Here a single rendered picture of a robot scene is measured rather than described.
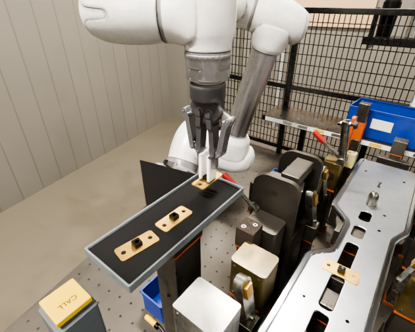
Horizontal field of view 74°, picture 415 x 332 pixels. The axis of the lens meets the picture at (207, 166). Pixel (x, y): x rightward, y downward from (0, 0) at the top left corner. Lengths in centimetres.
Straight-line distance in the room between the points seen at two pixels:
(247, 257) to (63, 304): 37
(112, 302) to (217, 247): 44
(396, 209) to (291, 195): 45
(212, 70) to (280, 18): 55
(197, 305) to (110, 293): 60
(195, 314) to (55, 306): 23
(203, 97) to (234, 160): 74
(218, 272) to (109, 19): 89
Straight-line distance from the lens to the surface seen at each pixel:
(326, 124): 157
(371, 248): 91
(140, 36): 57
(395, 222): 103
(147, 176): 131
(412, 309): 87
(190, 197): 69
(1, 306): 224
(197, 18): 52
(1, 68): 277
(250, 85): 114
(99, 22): 59
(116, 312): 107
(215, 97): 56
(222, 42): 54
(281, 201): 76
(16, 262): 245
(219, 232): 126
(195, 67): 54
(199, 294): 57
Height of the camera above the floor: 158
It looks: 31 degrees down
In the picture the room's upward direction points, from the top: straight up
